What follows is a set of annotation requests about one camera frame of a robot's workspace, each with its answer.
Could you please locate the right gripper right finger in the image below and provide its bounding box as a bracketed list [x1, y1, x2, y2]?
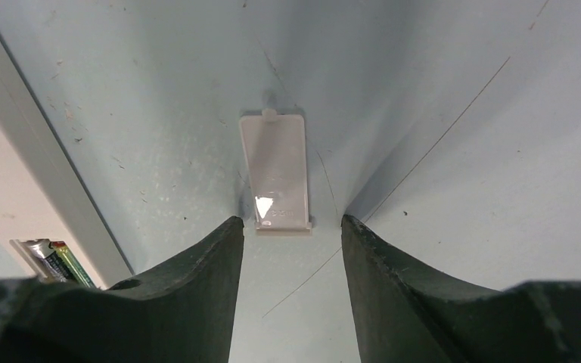
[341, 215, 581, 362]

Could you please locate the white remote control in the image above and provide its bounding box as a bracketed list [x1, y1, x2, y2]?
[0, 40, 132, 289]

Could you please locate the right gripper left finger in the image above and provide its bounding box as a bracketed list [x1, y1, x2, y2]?
[0, 216, 244, 362]

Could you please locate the white battery cover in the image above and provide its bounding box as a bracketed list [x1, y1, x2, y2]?
[239, 108, 312, 236]

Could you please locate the green AA battery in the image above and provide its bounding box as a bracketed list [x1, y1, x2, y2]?
[51, 241, 96, 287]

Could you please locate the black AA battery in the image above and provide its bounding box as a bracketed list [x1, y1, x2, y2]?
[23, 239, 76, 282]

